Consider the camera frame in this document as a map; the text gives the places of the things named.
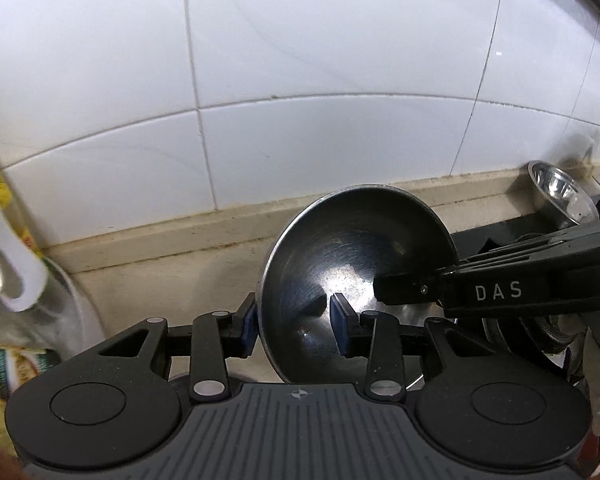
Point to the white spray bottle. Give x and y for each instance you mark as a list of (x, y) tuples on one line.
[(10, 260)]

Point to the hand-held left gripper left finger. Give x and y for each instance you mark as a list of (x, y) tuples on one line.
[(249, 325)]

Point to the small shiny steel bowl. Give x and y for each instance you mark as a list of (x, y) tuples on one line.
[(555, 187)]

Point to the stainless steel bowl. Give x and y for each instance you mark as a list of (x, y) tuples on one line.
[(340, 240)]

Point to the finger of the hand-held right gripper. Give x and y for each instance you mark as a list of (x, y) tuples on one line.
[(405, 290)]

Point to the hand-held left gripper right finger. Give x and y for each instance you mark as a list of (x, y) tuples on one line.
[(340, 325)]

